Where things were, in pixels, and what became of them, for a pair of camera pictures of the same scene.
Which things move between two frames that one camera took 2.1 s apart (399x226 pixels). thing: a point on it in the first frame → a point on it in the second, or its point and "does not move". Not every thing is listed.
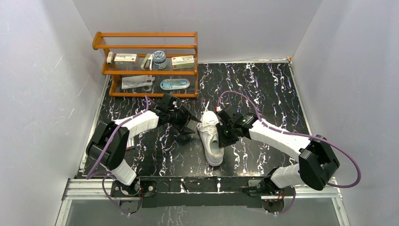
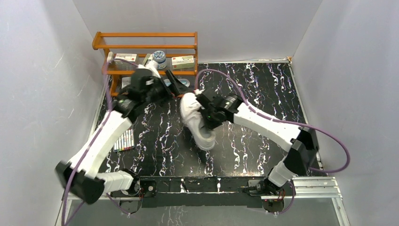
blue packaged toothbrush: [171, 84] does not move
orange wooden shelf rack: [148, 53] does not move
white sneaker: [209, 135] → [203, 139]
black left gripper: [183, 117] → [168, 88]
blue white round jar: [159, 60] does not move
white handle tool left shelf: [110, 57] does not move
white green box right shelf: [183, 62] does not move
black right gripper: [224, 141] → [210, 125]
